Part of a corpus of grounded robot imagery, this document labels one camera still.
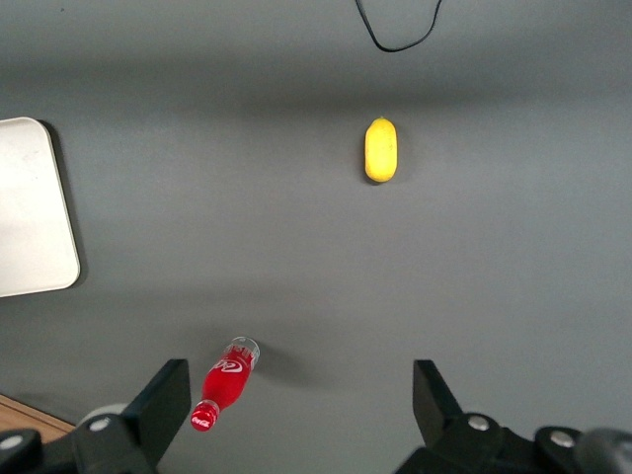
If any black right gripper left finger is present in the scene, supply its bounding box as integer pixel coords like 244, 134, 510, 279
72, 358, 192, 474

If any yellow lemon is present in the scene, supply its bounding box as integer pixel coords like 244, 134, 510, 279
363, 116, 399, 185

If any thin black cable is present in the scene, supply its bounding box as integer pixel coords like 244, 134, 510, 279
355, 0, 444, 53

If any light wooden board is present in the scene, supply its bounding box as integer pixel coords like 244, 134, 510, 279
0, 393, 70, 436

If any white rectangular tray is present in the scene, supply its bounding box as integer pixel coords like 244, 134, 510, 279
0, 117, 81, 299

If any red cola bottle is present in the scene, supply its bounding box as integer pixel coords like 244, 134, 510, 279
190, 336, 262, 435

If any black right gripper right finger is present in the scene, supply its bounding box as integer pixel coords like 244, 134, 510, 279
393, 359, 511, 474

